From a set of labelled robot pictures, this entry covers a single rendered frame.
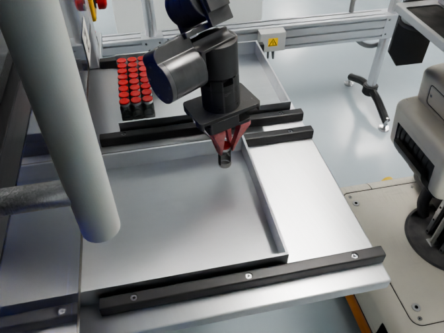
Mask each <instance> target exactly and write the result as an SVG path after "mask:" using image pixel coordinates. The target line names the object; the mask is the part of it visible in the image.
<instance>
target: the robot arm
mask: <svg viewBox="0 0 444 333"><path fill-rule="evenodd" d="M229 3H230V1H229V0H165V9H166V13H167V15H168V17H169V18H170V19H171V21H172V22H173V23H174V24H176V25H177V26H178V29H179V31H180V33H181V34H179V35H177V36H175V37H174V38H171V39H167V41H166V42H164V43H162V44H161V45H159V46H157V47H156V48H153V49H152V50H149V51H148V52H147V53H145V54H144V56H143V63H144V65H145V67H146V73H147V78H148V81H149V84H150V86H151V88H152V89H153V91H154V93H155V94H156V95H157V96H158V98H159V99H160V100H161V101H163V102H164V103H165V104H171V103H173V102H174V101H176V100H178V99H180V98H182V97H183V96H186V95H187V94H189V93H191V92H193V91H195V90H196V89H198V88H201V94H202V95H201V96H199V97H196V98H193V99H191V100H187V101H185V102H184V103H183V107H184V111H185V113H186V114H187V115H188V116H191V117H192V119H193V120H194V121H195V123H196V127H197V128H198V129H199V130H200V131H206V132H207V133H208V134H209V136H210V138H211V140H212V142H213V145H214V147H215V149H216V151H217V152H218V153H219V155H220V156H221V155H222V154H223V148H224V142H225V136H226V139H227V141H228V142H229V143H230V144H231V150H232V151H234V149H235V147H236V145H237V143H238V141H239V139H240V138H241V137H242V135H243V134H244V132H245V131H246V130H247V128H248V127H249V125H250V115H249V114H248V113H247V112H248V111H250V110H253V109H255V108H257V109H258V110H259V109H260V100H259V99H257V98H256V97H255V96H254V95H253V94H252V93H251V92H250V91H249V90H248V89H247V88H246V87H245V86H244V85H243V84H242V83H240V82H239V53H238V37H237V34H236V33H235V32H233V31H232V30H228V29H227V27H226V26H224V27H222V28H218V27H215V28H213V29H210V30H207V29H209V28H211V27H214V26H216V25H218V24H221V23H222V22H225V21H226V20H229V19H231V18H233V14H232V12H231V9H230V6H229ZM204 21H207V22H206V23H203V24H202V22H204ZM204 30H205V31H204ZM202 31H203V32H202ZM200 32H201V33H200ZM198 33H199V34H198ZM196 34H198V35H197V36H196V37H194V38H192V39H190V37H191V36H194V35H196ZM233 127H235V132H234V134H233V138H232V133H231V128H233ZM204 129H205V130H204Z"/></svg>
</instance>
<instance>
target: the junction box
mask: <svg viewBox="0 0 444 333"><path fill-rule="evenodd" d="M285 39H286V31H285V29H284V28H283V27H281V28H269V29H261V30H258V39H257V41H258V42H263V43H264V52H273V51H280V50H284V49H285Z"/></svg>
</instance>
